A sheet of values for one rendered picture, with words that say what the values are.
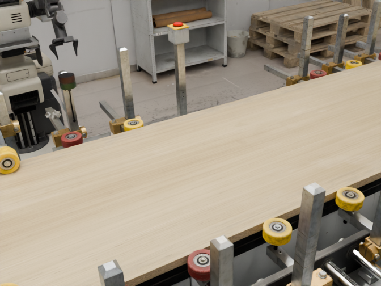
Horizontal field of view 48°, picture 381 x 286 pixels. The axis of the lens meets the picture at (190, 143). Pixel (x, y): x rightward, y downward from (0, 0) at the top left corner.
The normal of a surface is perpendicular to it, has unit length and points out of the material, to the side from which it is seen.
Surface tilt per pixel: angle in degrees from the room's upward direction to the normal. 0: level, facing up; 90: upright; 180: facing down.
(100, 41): 90
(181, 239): 0
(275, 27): 90
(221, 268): 90
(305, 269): 90
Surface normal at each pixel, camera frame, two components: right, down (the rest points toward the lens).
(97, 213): -0.03, -0.86
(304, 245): -0.87, 0.27
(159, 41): 0.49, 0.43
